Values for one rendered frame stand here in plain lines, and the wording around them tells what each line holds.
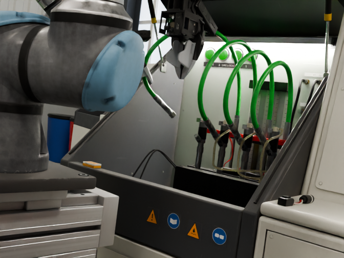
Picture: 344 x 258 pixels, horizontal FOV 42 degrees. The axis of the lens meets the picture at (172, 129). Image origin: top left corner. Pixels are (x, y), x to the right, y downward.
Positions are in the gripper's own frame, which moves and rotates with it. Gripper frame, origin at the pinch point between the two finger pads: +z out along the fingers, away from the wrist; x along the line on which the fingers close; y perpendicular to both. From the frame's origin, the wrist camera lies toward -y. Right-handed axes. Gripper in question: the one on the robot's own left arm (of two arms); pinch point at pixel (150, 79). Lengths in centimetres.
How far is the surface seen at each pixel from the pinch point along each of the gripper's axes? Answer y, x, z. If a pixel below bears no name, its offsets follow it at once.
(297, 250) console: 14, 46, 48
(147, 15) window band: -280, -577, -112
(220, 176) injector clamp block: 4.7, 9.7, 34.9
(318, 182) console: -8, 31, 48
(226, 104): -3.7, 23.7, 18.0
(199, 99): -1.3, 17.7, 13.1
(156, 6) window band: -292, -553, -111
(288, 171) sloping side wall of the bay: -2, 34, 39
